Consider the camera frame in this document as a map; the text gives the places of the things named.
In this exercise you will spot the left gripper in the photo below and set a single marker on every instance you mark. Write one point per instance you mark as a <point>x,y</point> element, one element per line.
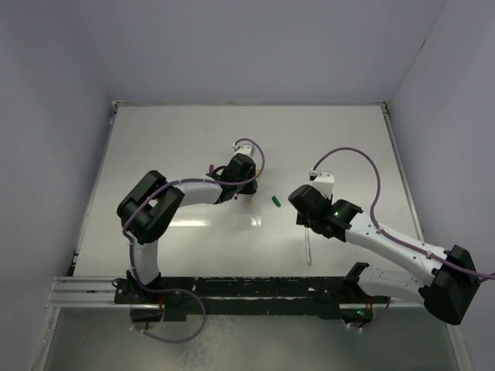
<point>249,189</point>

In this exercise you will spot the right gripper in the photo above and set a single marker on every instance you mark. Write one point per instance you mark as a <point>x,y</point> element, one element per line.
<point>303,219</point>

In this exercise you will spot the green marker pen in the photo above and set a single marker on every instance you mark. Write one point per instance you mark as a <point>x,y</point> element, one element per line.
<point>308,247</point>

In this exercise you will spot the green pen cap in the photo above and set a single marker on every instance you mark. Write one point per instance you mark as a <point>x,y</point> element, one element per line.
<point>276,201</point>

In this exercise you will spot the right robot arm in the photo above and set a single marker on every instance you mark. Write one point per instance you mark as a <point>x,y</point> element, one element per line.
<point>443,281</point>

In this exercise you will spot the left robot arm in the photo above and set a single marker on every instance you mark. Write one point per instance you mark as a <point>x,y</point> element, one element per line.
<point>147,211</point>

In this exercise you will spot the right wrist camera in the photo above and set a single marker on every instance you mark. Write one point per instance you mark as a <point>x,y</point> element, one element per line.
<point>323,182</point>

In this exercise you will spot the aluminium frame rail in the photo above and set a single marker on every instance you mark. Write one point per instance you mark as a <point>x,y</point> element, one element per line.
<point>82,292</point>

